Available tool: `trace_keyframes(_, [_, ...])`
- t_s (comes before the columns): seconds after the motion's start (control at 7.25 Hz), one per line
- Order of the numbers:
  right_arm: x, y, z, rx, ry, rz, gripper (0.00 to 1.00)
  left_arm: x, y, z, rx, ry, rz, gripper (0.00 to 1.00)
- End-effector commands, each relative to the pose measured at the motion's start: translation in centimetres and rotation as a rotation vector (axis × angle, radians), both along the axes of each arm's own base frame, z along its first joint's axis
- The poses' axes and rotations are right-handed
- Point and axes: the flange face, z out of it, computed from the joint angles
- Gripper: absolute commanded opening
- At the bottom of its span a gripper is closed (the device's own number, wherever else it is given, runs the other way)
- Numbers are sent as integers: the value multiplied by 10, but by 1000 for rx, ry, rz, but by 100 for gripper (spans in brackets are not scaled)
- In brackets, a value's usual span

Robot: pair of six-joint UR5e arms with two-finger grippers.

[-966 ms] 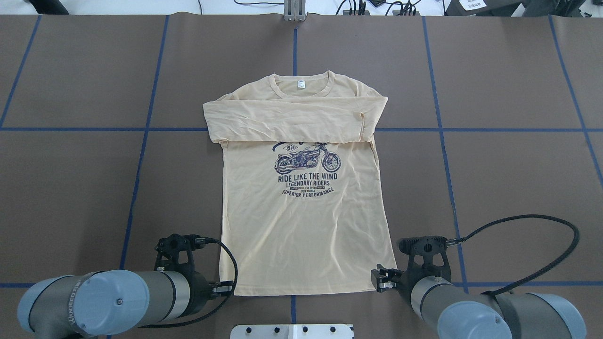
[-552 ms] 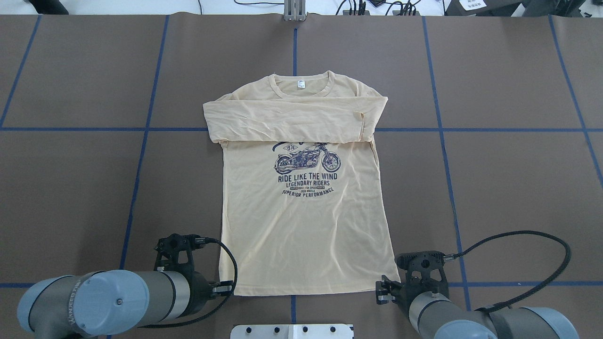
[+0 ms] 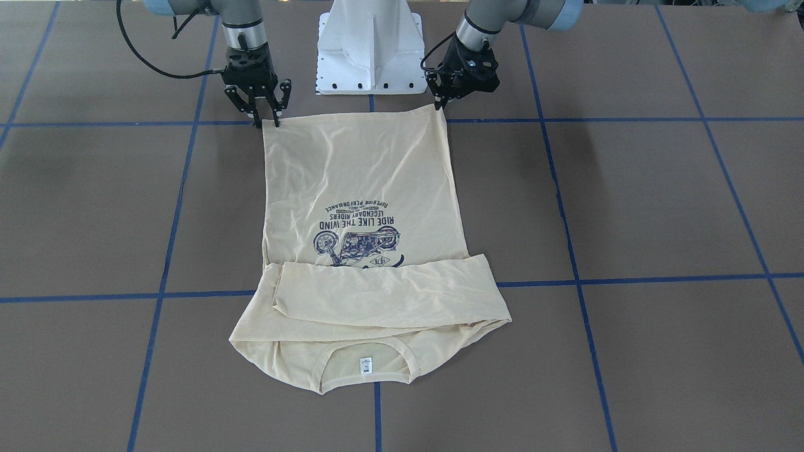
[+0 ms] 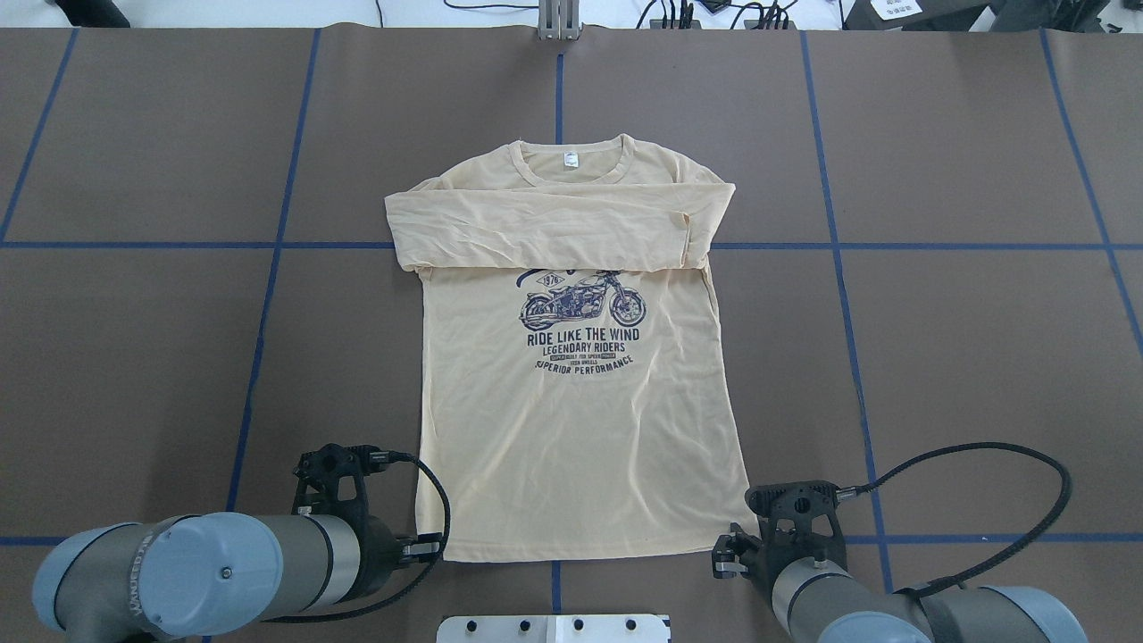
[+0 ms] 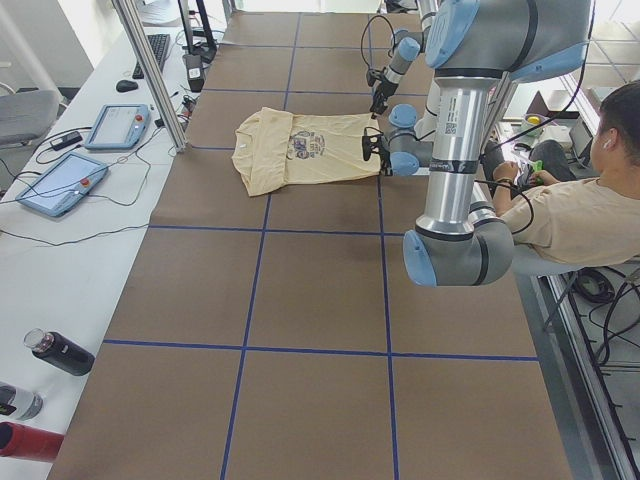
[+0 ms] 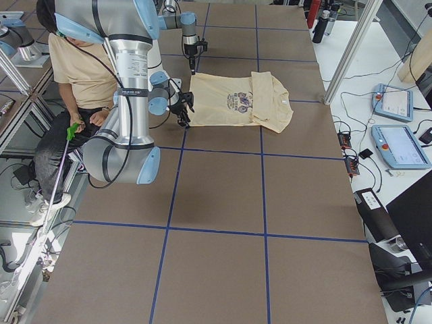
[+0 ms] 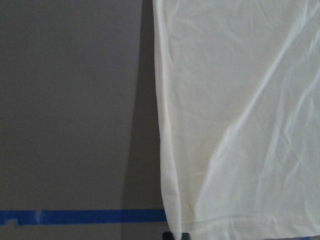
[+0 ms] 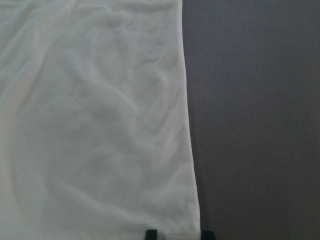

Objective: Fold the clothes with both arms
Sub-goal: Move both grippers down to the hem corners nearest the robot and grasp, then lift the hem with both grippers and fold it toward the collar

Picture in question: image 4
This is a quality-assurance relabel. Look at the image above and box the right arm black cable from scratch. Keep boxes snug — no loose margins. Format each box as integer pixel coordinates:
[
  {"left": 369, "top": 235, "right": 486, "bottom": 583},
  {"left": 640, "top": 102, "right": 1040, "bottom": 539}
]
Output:
[{"left": 836, "top": 442, "right": 1072, "bottom": 597}]

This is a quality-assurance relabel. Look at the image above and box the cream long-sleeve printed shirt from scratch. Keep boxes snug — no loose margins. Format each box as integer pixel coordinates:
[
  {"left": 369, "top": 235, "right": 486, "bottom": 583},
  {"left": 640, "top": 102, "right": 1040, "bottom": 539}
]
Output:
[{"left": 384, "top": 135, "right": 758, "bottom": 564}]

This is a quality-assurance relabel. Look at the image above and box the aluminium frame post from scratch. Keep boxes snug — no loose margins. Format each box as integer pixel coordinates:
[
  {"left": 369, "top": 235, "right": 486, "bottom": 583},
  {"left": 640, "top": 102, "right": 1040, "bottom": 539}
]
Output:
[{"left": 538, "top": 0, "right": 582, "bottom": 41}]

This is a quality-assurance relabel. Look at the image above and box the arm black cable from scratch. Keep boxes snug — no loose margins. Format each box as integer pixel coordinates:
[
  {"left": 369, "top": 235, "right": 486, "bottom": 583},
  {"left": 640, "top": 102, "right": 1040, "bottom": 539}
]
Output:
[
  {"left": 267, "top": 451, "right": 451, "bottom": 622},
  {"left": 836, "top": 442, "right": 1072, "bottom": 597}
]

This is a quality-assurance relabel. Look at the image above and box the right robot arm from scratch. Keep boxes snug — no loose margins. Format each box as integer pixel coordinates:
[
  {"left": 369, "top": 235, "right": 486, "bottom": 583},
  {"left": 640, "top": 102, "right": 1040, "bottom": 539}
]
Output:
[{"left": 711, "top": 523, "right": 1089, "bottom": 642}]

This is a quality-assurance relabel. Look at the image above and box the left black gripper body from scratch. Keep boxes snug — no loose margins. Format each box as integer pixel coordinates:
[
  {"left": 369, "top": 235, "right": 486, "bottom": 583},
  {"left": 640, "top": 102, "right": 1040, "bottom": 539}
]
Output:
[{"left": 387, "top": 530, "right": 445, "bottom": 566}]

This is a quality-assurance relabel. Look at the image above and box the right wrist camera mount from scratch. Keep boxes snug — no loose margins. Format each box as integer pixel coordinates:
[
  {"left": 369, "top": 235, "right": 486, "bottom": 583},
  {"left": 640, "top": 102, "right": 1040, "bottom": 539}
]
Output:
[{"left": 746, "top": 480, "right": 848, "bottom": 571}]

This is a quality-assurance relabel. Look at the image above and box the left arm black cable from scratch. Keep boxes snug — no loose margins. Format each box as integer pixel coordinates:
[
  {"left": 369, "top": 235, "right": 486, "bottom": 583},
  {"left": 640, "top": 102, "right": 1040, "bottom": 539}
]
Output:
[{"left": 267, "top": 451, "right": 451, "bottom": 622}]

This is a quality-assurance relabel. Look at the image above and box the white camera post base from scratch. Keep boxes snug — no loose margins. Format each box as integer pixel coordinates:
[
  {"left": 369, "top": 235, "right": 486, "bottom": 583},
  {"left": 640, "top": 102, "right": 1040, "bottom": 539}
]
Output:
[{"left": 435, "top": 614, "right": 672, "bottom": 642}]

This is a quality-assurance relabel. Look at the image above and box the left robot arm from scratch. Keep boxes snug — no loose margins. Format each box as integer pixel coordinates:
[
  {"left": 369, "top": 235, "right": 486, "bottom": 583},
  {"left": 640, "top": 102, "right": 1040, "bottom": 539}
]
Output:
[{"left": 31, "top": 512, "right": 446, "bottom": 642}]

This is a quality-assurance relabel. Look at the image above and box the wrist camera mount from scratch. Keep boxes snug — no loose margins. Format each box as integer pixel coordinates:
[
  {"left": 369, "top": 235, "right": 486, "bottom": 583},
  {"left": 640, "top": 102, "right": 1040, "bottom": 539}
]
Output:
[
  {"left": 746, "top": 480, "right": 848, "bottom": 571},
  {"left": 291, "top": 443, "right": 392, "bottom": 522}
]

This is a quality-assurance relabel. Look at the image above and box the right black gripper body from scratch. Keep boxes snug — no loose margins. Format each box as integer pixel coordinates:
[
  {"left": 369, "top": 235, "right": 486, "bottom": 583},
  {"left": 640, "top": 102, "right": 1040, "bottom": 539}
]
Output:
[{"left": 712, "top": 525, "right": 777, "bottom": 581}]

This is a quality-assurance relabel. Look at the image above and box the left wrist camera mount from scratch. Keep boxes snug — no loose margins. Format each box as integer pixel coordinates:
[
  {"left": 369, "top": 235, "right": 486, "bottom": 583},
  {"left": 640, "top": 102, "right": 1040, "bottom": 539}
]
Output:
[{"left": 291, "top": 443, "right": 392, "bottom": 522}]

